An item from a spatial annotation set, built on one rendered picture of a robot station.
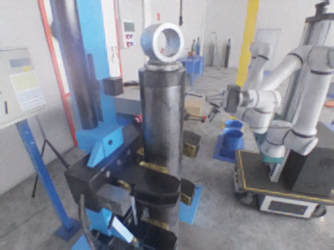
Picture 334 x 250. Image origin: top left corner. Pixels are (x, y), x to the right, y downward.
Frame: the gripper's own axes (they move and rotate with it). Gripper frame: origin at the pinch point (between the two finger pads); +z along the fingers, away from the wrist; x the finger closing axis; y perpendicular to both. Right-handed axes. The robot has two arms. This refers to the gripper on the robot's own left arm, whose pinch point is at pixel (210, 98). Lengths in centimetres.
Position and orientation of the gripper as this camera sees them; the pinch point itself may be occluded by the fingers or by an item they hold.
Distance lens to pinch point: 86.3
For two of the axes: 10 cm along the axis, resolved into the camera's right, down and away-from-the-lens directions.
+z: -10.0, 0.0, 0.0
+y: 0.0, 4.6, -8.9
